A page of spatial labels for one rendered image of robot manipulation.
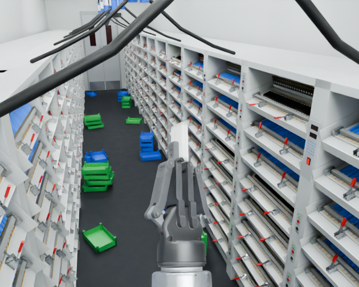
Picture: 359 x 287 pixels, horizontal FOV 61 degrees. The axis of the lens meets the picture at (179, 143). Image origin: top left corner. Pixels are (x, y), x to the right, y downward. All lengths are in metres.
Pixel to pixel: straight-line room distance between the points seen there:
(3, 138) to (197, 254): 0.80
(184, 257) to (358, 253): 1.07
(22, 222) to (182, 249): 0.86
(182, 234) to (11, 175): 0.77
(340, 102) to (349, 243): 0.58
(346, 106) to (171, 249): 1.14
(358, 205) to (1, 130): 1.29
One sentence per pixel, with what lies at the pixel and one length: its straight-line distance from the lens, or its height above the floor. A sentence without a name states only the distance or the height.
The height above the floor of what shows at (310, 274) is 0.75.
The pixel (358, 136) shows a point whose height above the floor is 1.54.
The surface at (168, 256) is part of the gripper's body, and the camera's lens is 0.47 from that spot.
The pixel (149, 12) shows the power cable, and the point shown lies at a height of 1.98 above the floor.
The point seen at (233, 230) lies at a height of 0.48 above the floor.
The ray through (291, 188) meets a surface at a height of 1.13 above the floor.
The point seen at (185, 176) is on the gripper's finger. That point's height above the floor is 1.72.
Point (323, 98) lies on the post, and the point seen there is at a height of 1.67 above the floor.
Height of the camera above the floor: 1.97
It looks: 22 degrees down
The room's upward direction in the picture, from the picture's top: straight up
